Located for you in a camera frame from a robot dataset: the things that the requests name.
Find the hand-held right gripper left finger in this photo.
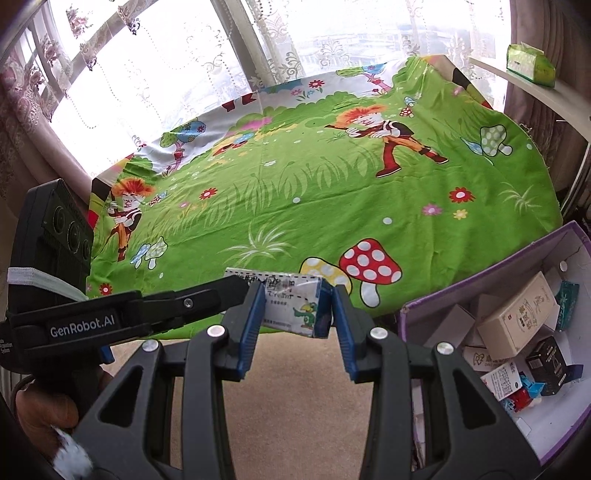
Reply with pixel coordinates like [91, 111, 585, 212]
[74, 279, 269, 480]

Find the black box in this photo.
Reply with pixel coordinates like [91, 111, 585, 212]
[525, 336, 568, 397]

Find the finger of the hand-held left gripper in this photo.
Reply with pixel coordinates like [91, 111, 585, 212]
[137, 276, 252, 332]

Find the beige barcode box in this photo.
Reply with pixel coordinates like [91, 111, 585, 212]
[476, 271, 559, 358]

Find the cream box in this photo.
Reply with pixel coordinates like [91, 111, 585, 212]
[462, 345, 509, 372]

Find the person's left hand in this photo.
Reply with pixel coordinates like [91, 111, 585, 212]
[15, 377, 78, 445]

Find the green white patterned box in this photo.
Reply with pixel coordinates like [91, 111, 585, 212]
[224, 269, 329, 340]

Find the white small text box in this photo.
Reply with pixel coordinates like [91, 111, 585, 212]
[475, 293, 504, 315]

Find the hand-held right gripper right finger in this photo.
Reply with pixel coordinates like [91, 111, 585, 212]
[330, 284, 532, 480]

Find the white curved shelf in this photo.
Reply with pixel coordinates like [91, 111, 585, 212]
[468, 55, 591, 222]

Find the white medicine box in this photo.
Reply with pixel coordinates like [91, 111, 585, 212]
[480, 360, 525, 402]

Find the green cartoon printed blanket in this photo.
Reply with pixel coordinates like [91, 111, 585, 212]
[85, 54, 564, 342]

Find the white cube box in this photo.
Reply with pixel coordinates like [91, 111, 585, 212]
[424, 302, 477, 349]

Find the brown drape curtain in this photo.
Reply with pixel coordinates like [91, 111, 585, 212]
[0, 28, 98, 208]
[503, 0, 591, 195]

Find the teal box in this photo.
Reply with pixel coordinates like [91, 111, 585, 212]
[554, 281, 580, 332]

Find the green tissue pack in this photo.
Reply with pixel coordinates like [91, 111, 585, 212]
[505, 43, 557, 88]

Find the beige stool cushion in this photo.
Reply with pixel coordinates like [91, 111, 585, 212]
[108, 325, 414, 480]

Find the red blue toy truck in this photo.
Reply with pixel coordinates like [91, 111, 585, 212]
[505, 373, 548, 412]

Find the white fluffy tuft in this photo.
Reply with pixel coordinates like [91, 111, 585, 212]
[51, 425, 93, 480]

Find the purple storage box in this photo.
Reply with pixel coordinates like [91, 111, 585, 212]
[399, 220, 591, 467]

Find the white lace curtain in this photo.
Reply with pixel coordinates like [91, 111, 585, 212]
[46, 0, 513, 176]

